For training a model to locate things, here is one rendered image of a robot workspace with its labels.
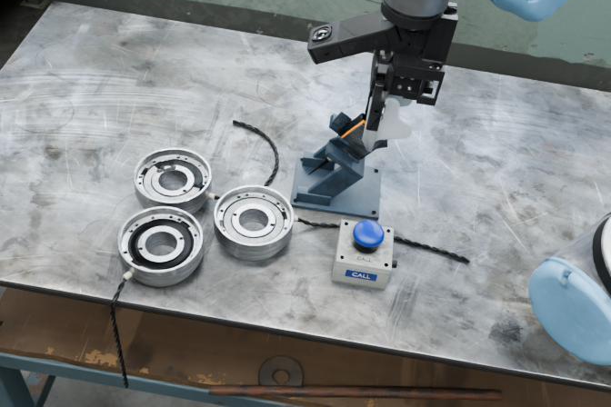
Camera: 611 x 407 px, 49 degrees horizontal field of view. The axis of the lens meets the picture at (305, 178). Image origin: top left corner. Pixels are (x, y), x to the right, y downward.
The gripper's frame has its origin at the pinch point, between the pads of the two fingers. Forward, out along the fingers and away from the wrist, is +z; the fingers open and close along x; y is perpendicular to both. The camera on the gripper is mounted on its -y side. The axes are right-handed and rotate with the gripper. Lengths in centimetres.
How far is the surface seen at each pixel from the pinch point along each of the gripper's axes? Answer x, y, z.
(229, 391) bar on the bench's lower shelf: -22.3, -13.6, 35.5
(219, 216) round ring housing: -11.2, -17.5, 9.0
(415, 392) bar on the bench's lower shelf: -17.9, 14.5, 35.4
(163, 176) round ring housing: -5.0, -26.8, 9.7
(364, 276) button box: -16.8, 2.2, 9.6
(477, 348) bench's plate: -23.2, 17.0, 11.9
